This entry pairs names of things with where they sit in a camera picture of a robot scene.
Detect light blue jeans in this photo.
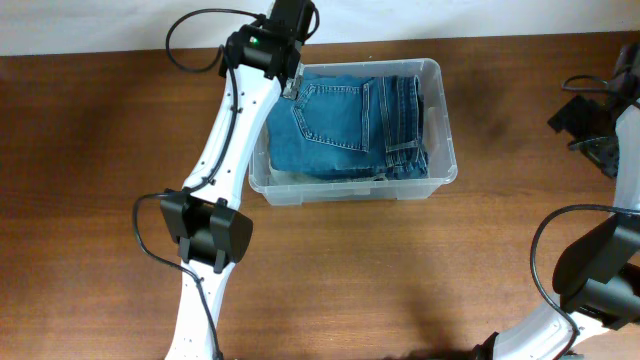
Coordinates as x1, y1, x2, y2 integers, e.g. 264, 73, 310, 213
271, 169, 388, 185

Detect clear plastic storage bin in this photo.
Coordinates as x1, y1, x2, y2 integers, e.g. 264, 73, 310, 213
248, 58, 458, 206

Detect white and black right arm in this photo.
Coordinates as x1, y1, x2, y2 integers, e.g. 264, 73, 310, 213
472, 43, 639, 359

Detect dark blue jeans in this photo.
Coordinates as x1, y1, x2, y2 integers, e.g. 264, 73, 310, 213
266, 73, 429, 180

